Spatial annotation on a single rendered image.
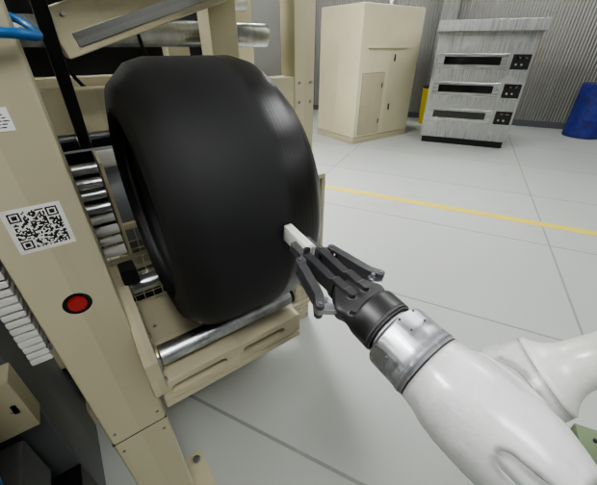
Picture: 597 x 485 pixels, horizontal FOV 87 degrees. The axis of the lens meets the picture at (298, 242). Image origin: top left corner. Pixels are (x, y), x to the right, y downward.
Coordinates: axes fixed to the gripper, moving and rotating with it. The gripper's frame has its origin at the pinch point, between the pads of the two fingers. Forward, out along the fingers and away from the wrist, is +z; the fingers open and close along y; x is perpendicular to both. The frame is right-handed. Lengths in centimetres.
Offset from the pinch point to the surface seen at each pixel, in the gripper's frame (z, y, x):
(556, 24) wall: 272, -779, -23
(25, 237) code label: 23.0, 35.7, 1.2
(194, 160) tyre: 10.7, 12.0, -12.2
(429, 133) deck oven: 279, -499, 145
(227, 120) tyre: 14.2, 5.0, -15.9
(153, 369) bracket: 7.8, 25.8, 26.6
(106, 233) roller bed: 59, 25, 29
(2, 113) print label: 25.6, 31.7, -16.3
